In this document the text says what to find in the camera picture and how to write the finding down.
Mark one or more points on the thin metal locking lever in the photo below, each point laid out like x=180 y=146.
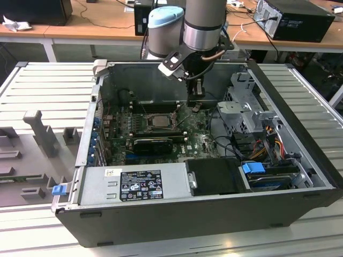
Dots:
x=180 y=106
x=143 y=107

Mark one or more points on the silver square CPU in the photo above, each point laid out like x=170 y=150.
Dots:
x=158 y=121

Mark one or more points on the RAM slot with white clips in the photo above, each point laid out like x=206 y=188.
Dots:
x=160 y=107
x=160 y=102

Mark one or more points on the CPU socket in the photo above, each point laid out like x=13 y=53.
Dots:
x=160 y=128

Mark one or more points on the blue expansion slot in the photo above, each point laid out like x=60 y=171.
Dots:
x=130 y=155

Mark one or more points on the grey metal drive cage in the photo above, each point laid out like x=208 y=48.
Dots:
x=233 y=109

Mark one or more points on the pale blue teach pendant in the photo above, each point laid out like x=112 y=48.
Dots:
x=226 y=26

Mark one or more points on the green motherboard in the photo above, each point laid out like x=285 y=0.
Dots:
x=198 y=144

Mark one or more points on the small black PC tower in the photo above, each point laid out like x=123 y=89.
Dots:
x=140 y=18

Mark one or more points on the black plastic shroud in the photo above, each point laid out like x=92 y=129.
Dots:
x=214 y=174

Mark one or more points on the wooden desk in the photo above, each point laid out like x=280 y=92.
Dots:
x=107 y=13
x=294 y=44

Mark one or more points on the hard disk in blue carrier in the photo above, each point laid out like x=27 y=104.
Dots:
x=253 y=168

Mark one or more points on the large black PC tower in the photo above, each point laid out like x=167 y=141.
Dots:
x=302 y=24

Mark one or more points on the grey power supply with label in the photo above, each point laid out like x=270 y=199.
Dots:
x=101 y=187

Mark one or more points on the open black PC case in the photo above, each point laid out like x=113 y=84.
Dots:
x=174 y=222

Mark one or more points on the grey parts rack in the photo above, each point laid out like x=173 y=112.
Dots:
x=34 y=150

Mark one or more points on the black box on desk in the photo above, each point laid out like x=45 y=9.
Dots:
x=34 y=10

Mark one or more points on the blue plastic case latch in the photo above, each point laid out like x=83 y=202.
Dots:
x=58 y=190

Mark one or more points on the crumpled white paper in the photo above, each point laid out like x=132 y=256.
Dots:
x=16 y=25

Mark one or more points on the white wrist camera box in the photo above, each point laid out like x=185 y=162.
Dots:
x=171 y=67

